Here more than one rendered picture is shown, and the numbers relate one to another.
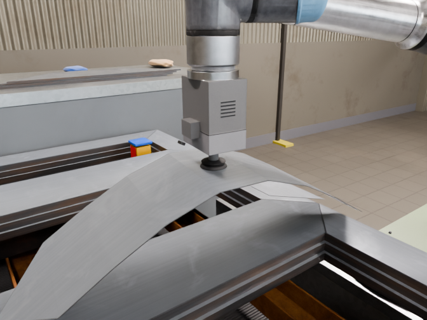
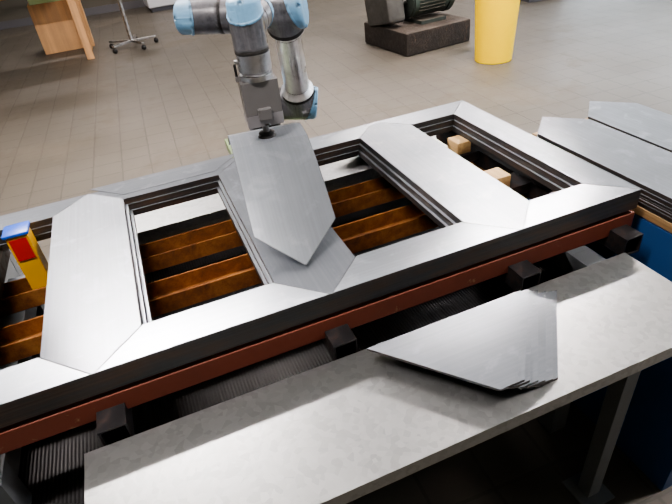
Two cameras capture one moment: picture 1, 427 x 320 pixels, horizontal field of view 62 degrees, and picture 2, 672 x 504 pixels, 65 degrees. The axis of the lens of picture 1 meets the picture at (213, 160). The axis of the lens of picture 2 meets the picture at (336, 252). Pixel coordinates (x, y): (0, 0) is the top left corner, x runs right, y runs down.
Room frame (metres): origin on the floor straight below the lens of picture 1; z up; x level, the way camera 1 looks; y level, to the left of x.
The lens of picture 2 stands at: (0.04, 1.11, 1.51)
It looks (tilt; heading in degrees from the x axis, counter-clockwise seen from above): 35 degrees down; 288
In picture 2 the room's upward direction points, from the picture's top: 7 degrees counter-clockwise
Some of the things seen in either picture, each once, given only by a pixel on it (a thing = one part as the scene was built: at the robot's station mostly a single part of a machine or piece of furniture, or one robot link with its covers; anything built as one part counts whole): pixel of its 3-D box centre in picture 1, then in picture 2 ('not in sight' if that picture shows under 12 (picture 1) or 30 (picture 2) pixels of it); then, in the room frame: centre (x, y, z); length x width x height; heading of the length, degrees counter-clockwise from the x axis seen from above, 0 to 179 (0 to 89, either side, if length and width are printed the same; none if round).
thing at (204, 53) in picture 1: (211, 53); (252, 62); (0.53, 0.00, 1.21); 0.08 x 0.08 x 0.05
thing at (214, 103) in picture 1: (205, 108); (260, 99); (0.52, 0.01, 1.13); 0.10 x 0.09 x 0.16; 120
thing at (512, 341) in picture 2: not in sight; (495, 347); (-0.02, 0.37, 0.77); 0.45 x 0.20 x 0.04; 36
